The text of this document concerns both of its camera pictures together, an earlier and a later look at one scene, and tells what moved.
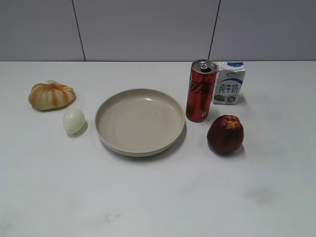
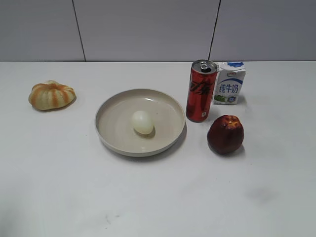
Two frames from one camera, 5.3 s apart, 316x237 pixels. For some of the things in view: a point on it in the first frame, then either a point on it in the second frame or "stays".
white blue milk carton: [230, 77] stays
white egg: [73, 121] -> [142, 122]
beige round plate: [139, 122] stays
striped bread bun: [51, 95] stays
